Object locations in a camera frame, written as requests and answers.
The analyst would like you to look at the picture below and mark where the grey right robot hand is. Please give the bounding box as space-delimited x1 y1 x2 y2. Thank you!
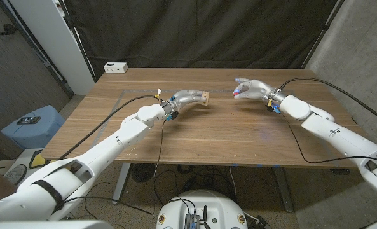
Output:
233 77 286 104

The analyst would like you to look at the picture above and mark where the white power outlet box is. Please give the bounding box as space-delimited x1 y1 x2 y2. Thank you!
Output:
103 62 129 74

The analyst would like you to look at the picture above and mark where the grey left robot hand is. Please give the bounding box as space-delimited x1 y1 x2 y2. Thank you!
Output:
162 89 207 116

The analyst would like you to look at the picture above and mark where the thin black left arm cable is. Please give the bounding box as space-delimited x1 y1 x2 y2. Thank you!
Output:
62 118 170 216

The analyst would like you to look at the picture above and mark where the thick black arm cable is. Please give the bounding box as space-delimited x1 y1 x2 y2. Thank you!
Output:
57 95 162 161
278 77 377 128

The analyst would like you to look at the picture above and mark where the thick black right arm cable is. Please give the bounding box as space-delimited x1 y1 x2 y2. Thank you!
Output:
278 77 377 128

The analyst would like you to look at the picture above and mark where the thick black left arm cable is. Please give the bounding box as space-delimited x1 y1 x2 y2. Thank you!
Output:
57 95 162 161

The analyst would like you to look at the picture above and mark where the black door handle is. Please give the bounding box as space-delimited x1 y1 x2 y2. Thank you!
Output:
0 24 19 36

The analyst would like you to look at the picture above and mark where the black backdrop curtain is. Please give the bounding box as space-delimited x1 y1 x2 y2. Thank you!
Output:
62 0 338 79

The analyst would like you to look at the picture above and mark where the black backdrop stand pole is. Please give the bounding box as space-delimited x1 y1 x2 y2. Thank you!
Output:
301 0 346 69
57 0 97 83

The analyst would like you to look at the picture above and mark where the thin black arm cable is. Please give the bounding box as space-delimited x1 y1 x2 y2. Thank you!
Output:
280 113 377 165
62 118 170 216

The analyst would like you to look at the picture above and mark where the black wall rail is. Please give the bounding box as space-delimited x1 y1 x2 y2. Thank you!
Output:
0 0 75 97

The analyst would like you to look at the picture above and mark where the black floor cable tangle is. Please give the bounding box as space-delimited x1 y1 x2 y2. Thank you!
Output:
153 163 240 204

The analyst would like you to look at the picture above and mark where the grey table leg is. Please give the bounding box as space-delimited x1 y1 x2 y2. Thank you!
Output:
272 167 294 213

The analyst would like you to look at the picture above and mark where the grey electronics module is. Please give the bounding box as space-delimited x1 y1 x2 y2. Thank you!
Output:
184 213 201 229

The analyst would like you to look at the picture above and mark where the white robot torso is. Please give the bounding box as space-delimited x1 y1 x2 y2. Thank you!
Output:
155 190 249 229

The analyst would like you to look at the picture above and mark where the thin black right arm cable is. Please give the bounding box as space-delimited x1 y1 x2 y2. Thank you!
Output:
280 113 377 165

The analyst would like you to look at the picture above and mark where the blue padded stool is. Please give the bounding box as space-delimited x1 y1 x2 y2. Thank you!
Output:
0 105 66 150

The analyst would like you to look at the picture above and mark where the round black floor fan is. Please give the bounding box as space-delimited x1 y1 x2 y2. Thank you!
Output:
130 163 156 183

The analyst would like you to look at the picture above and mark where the white pillar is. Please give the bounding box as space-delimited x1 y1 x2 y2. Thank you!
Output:
8 0 95 95

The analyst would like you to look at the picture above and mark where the white table leg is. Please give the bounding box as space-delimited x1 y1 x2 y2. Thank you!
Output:
111 162 132 205

